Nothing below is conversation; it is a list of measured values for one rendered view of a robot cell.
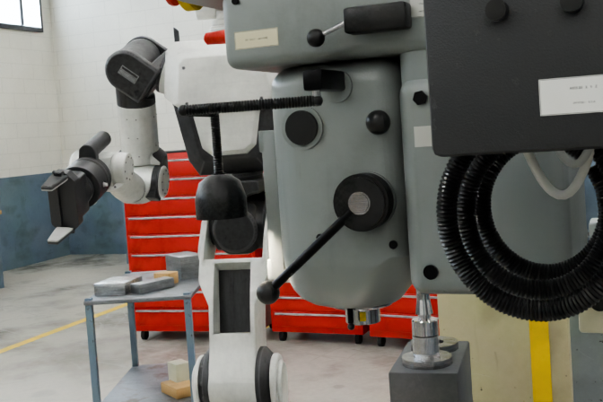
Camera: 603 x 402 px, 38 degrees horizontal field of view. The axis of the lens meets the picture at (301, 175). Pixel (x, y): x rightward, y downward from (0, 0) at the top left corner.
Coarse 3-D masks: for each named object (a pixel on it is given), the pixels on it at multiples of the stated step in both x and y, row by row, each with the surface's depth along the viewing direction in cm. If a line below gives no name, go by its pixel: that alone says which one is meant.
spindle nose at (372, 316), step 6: (354, 312) 116; (366, 312) 116; (372, 312) 116; (378, 312) 117; (354, 318) 116; (366, 318) 116; (372, 318) 116; (378, 318) 117; (354, 324) 116; (360, 324) 116; (366, 324) 116
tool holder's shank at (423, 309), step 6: (420, 294) 153; (426, 294) 153; (420, 300) 153; (426, 300) 153; (420, 306) 153; (426, 306) 152; (420, 312) 152; (426, 312) 152; (432, 312) 153; (420, 318) 153; (426, 318) 153
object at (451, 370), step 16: (448, 336) 167; (448, 352) 156; (464, 352) 160; (400, 368) 152; (416, 368) 150; (432, 368) 150; (448, 368) 150; (464, 368) 157; (400, 384) 150; (416, 384) 149; (432, 384) 148; (448, 384) 147; (464, 384) 156; (400, 400) 150; (416, 400) 149; (432, 400) 148; (448, 400) 148; (464, 400) 154
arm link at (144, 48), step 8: (136, 40) 202; (144, 40) 202; (128, 48) 195; (136, 48) 196; (144, 48) 198; (152, 48) 201; (144, 56) 196; (152, 56) 199; (120, 96) 198; (152, 96) 201; (120, 104) 199; (128, 104) 198; (136, 104) 198; (144, 104) 199; (152, 104) 201
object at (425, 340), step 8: (416, 328) 152; (424, 328) 152; (432, 328) 152; (416, 336) 153; (424, 336) 152; (432, 336) 152; (416, 344) 153; (424, 344) 152; (432, 344) 152; (416, 352) 153; (424, 352) 152; (432, 352) 152
